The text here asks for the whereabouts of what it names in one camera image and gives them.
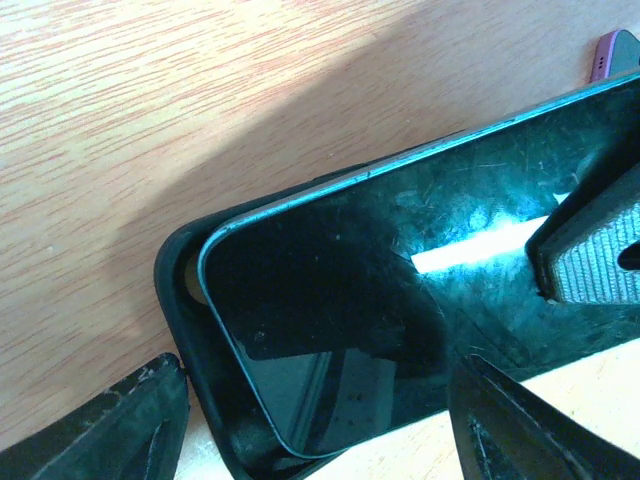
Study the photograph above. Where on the black phone case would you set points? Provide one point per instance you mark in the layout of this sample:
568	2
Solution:
248	445

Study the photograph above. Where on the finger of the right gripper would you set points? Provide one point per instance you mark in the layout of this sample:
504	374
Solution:
590	255

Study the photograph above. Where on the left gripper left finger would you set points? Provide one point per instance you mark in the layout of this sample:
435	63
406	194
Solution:
132	430

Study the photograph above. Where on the pink phone black screen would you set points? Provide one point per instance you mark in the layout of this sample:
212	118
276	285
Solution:
616	52

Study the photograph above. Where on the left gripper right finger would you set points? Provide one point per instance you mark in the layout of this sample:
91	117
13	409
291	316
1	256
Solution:
504	431

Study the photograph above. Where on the dark green phone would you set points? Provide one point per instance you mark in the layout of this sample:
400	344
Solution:
345	303

